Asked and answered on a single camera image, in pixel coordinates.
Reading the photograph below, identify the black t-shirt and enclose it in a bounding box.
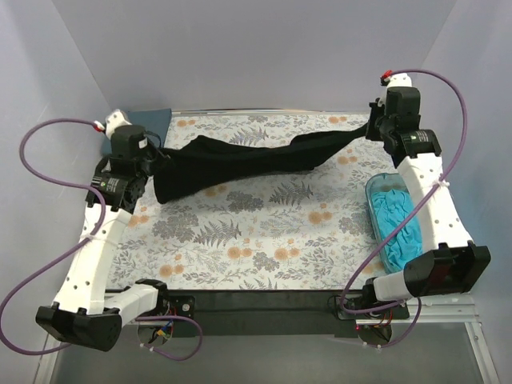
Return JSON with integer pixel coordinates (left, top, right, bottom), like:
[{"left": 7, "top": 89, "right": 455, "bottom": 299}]
[{"left": 153, "top": 126, "right": 366, "bottom": 204}]

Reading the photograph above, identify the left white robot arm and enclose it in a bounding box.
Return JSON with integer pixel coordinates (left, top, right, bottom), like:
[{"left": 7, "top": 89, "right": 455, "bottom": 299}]
[{"left": 35, "top": 124, "right": 169, "bottom": 351}]

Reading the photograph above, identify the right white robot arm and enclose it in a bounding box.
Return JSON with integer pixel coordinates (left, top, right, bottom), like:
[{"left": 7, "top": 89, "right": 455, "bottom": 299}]
[{"left": 362, "top": 86, "right": 490, "bottom": 305}]

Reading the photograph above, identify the folded grey-blue t-shirt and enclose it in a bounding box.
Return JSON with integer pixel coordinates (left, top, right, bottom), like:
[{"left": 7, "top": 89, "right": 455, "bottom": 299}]
[{"left": 101, "top": 109, "right": 171, "bottom": 156}]

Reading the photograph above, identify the teal plastic bin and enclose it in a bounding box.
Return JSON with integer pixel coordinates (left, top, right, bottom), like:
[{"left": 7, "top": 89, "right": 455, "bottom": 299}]
[{"left": 365, "top": 173, "right": 422, "bottom": 274}]

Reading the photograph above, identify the turquoise t-shirt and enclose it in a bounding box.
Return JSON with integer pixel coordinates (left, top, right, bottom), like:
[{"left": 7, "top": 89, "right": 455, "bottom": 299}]
[{"left": 370, "top": 189, "right": 425, "bottom": 274}]

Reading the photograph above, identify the floral patterned table mat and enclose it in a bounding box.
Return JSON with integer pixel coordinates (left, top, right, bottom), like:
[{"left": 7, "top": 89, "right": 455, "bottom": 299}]
[{"left": 78, "top": 113, "right": 418, "bottom": 291}]

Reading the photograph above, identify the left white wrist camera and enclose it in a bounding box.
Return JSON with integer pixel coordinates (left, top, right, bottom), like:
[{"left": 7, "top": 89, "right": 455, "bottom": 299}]
[{"left": 93, "top": 110, "right": 131, "bottom": 140}]

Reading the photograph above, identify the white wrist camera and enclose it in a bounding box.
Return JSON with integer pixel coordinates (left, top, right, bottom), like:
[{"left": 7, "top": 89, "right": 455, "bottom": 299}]
[
  {"left": 380, "top": 70, "right": 412, "bottom": 88},
  {"left": 93, "top": 110, "right": 131, "bottom": 140}
]

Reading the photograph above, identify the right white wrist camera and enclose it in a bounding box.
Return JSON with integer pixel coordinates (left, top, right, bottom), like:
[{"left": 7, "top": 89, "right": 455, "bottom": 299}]
[{"left": 380, "top": 70, "right": 412, "bottom": 88}]

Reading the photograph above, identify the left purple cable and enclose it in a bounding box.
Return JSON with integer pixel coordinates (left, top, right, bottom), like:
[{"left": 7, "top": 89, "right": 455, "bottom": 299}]
[{"left": 0, "top": 118, "right": 203, "bottom": 362}]

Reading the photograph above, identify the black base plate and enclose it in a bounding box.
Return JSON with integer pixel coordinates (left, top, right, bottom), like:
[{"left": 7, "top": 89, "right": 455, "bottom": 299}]
[{"left": 123, "top": 286, "right": 413, "bottom": 338}]

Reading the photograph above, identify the aluminium frame rail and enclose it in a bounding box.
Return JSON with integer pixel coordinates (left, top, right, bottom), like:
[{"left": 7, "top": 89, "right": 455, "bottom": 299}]
[{"left": 49, "top": 289, "right": 481, "bottom": 329}]

